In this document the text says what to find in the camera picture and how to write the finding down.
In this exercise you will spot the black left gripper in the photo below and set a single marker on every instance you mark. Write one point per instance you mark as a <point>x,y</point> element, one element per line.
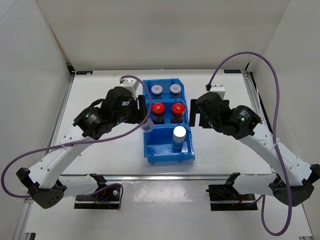
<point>139,115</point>

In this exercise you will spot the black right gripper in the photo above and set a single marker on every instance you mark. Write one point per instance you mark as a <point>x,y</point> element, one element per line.
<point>194,109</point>

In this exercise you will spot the blue-label white seasoning bottle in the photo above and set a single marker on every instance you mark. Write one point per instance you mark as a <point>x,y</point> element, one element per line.
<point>148,126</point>

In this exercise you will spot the red-lid chili sauce jar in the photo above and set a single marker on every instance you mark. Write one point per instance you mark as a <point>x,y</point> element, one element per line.
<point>158,113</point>

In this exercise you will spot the white-lid dark sauce jar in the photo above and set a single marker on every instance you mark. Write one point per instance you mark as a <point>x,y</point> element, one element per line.
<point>157,91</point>

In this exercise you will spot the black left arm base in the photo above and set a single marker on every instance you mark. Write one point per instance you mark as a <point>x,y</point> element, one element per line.
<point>109,198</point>

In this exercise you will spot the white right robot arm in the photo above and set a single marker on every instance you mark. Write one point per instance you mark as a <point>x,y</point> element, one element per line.
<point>293,179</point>

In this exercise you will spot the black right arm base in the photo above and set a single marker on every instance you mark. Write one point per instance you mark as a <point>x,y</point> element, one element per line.
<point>224,198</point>

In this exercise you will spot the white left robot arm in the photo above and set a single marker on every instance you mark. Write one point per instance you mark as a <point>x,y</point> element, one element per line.
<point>53,164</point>

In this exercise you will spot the blue three-compartment plastic bin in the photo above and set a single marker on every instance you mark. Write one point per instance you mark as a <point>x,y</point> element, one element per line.
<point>158,143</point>

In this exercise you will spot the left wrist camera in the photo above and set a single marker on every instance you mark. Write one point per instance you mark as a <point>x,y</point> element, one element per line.
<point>130,84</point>

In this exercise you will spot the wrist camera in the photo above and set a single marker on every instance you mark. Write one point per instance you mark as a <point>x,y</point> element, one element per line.
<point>218,88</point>
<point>130,84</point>

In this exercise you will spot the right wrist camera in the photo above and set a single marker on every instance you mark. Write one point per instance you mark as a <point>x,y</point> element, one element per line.
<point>218,88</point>

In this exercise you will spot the aluminium table edge rail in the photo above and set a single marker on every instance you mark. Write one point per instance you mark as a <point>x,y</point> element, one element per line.
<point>160,177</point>

